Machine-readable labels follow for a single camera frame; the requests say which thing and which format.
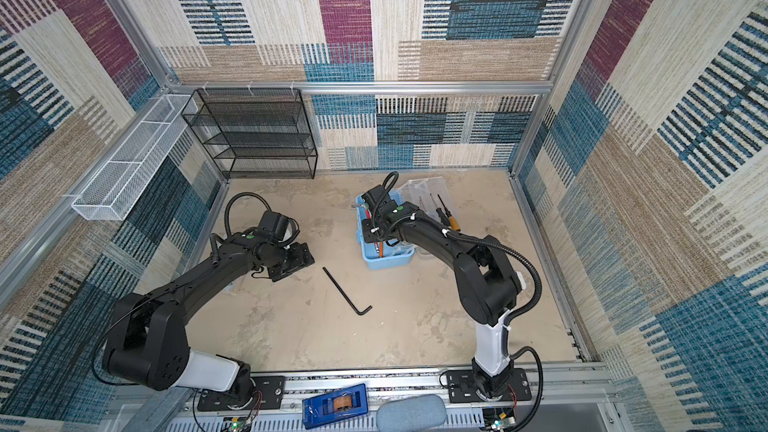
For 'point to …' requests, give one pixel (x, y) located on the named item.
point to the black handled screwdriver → (443, 218)
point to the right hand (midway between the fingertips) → (373, 234)
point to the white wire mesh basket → (113, 189)
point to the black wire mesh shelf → (256, 133)
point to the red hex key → (377, 248)
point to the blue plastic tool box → (393, 255)
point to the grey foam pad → (411, 414)
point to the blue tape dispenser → (334, 406)
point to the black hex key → (345, 296)
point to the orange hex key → (381, 249)
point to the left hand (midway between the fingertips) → (305, 259)
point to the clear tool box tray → (428, 194)
